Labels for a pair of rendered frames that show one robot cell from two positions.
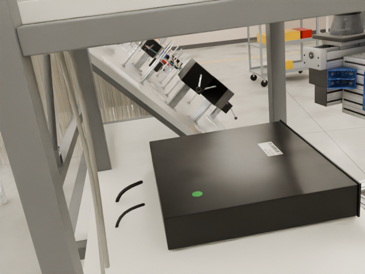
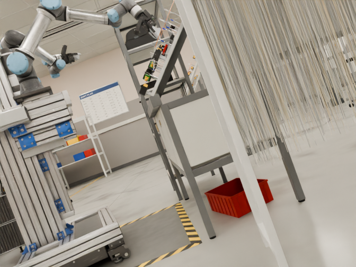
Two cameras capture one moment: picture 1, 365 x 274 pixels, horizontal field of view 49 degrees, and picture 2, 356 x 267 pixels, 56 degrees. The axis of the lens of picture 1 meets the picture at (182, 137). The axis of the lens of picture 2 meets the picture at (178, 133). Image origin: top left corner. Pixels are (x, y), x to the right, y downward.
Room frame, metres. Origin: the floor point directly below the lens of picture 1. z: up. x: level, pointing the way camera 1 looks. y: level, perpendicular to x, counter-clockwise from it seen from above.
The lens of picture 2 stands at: (4.05, -0.05, 0.68)
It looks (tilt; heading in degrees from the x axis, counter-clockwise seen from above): 2 degrees down; 180
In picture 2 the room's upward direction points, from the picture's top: 20 degrees counter-clockwise
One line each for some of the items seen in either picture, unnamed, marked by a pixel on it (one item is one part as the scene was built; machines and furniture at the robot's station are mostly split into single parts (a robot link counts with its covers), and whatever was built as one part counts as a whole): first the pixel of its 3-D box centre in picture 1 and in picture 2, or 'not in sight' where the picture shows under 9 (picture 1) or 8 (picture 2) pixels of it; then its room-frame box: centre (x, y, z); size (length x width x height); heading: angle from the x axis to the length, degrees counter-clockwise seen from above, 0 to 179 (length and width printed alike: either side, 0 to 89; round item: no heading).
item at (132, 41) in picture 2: not in sight; (139, 39); (0.77, -0.09, 1.56); 0.30 x 0.23 x 0.19; 97
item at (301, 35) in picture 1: (277, 43); not in sight; (5.77, -1.50, 0.54); 0.99 x 0.50 x 1.08; 99
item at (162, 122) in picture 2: not in sight; (169, 138); (1.88, -0.12, 0.60); 0.55 x 0.03 x 0.39; 6
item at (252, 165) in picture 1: (237, 172); (155, 86); (0.73, -0.10, 1.09); 0.35 x 0.33 x 0.07; 6
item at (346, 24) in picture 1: (346, 22); (30, 87); (1.91, -0.82, 1.21); 0.15 x 0.15 x 0.10
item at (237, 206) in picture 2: not in sight; (237, 196); (1.79, 0.18, 0.07); 0.39 x 0.29 x 0.14; 21
